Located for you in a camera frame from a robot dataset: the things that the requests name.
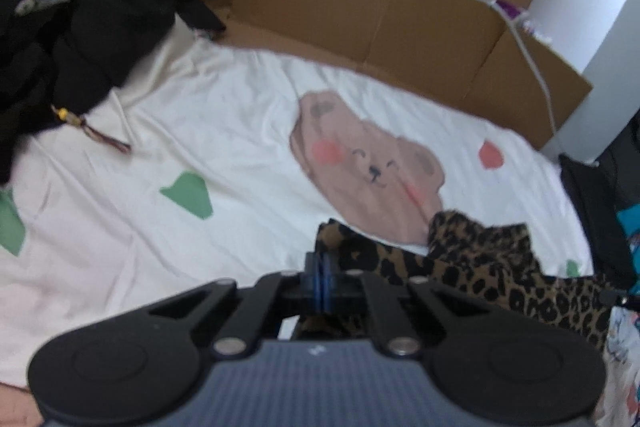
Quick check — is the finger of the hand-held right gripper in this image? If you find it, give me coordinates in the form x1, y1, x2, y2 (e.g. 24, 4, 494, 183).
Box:
601, 287, 632, 308

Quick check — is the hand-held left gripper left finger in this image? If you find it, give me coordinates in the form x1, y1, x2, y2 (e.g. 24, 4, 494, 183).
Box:
145, 252, 322, 360

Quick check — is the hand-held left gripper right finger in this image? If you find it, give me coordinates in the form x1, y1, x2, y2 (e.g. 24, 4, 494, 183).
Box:
322, 253, 501, 360

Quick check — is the leopard print garment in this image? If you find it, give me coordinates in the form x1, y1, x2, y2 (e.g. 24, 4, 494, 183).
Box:
292, 209, 613, 353

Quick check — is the teal printed blanket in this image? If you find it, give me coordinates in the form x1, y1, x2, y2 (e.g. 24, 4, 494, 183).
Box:
597, 203, 640, 427

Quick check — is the black folded garment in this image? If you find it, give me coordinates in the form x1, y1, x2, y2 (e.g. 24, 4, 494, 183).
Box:
559, 153, 638, 293

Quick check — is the bear print bed sheet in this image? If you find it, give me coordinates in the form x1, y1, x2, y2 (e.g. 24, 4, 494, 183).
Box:
0, 14, 596, 388

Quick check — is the red tassel charm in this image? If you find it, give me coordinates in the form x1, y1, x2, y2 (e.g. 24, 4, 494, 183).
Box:
50, 104, 133, 154

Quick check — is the purple packet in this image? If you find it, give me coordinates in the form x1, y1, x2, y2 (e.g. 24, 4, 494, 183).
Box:
492, 0, 528, 22

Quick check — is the black clothing pile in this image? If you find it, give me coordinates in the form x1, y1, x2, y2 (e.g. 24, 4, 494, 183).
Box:
0, 0, 228, 185

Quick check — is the white cable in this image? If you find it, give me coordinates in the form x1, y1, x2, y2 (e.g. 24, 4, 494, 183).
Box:
472, 0, 601, 168

